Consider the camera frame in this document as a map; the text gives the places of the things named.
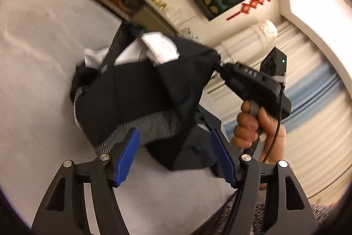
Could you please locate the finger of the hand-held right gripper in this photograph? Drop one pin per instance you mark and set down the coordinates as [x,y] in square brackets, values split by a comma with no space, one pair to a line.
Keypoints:
[220,65]

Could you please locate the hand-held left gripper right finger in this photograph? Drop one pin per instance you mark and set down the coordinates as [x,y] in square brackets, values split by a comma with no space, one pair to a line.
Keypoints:
[222,158]

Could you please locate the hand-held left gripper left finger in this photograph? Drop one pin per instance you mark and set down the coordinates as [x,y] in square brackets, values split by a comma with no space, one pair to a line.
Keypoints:
[128,152]

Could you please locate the black pants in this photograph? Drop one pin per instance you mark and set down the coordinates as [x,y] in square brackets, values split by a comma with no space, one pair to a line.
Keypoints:
[137,80]

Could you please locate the person's right hand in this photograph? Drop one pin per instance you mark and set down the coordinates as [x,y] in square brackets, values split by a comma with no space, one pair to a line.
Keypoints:
[243,130]

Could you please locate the blue curtain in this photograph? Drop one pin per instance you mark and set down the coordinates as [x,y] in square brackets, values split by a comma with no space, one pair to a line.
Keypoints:
[310,86]

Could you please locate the white curtain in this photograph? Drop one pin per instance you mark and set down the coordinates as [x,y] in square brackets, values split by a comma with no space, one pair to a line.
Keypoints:
[316,147]

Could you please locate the person's tweed clothing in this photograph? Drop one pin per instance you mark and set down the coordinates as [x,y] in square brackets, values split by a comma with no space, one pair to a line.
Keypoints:
[326,217]

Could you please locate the red knot wall ornament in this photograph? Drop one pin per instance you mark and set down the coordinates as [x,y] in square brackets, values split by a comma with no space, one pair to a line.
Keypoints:
[254,3]

